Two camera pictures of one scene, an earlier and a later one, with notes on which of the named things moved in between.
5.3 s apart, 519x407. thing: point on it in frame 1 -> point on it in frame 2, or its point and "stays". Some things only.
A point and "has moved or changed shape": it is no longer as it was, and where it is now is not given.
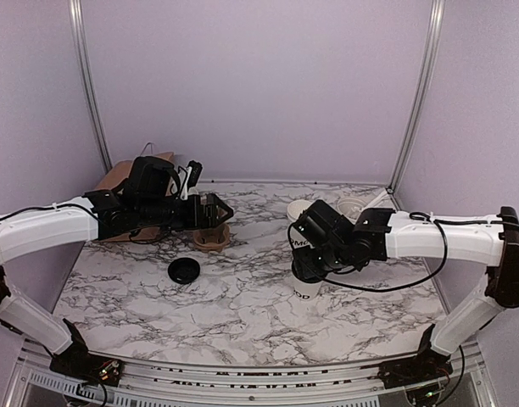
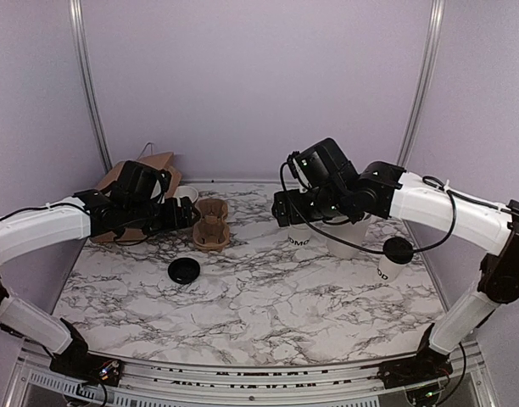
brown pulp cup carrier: [212, 240] stays
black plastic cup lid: [310, 271] has moved or changed shape
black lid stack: [183, 270] stays
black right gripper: [302, 254] -> [292, 198]
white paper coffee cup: [304, 290] -> [388, 270]
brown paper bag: [113, 180] stays
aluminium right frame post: [432, 36] stays
